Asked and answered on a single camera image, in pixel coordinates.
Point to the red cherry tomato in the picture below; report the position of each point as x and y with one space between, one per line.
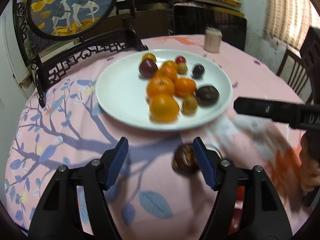
240 193
180 59

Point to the dark carved wooden chair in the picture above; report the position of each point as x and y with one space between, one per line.
51 71

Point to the dark cherry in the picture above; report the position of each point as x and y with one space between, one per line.
198 71

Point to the round deer embroidery screen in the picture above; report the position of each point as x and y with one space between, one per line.
39 23

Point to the large dark red plum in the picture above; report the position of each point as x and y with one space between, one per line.
235 221

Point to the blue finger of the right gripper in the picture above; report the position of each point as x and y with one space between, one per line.
269 109

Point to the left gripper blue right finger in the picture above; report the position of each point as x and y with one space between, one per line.
263 214

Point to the wooden slat chair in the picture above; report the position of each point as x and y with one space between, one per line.
292 72

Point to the right human hand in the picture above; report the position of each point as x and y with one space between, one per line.
309 168

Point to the yellow tomato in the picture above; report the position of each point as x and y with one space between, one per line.
149 56

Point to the pink printed tablecloth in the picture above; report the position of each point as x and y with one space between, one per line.
150 200

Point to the white oval plate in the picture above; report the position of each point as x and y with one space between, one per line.
121 91

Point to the large mandarin orange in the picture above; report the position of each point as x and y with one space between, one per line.
158 85

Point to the small tan longan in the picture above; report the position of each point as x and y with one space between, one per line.
182 68

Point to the small orange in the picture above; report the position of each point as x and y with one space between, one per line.
172 64
167 71

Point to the small tan fruit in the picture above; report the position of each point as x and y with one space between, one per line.
189 105

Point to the pink beverage can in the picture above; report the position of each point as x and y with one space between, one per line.
212 40

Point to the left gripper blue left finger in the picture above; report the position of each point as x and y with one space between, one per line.
57 214

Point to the black cabinet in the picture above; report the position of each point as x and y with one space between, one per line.
195 20

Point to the yellow orange lemon fruit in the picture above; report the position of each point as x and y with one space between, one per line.
163 108

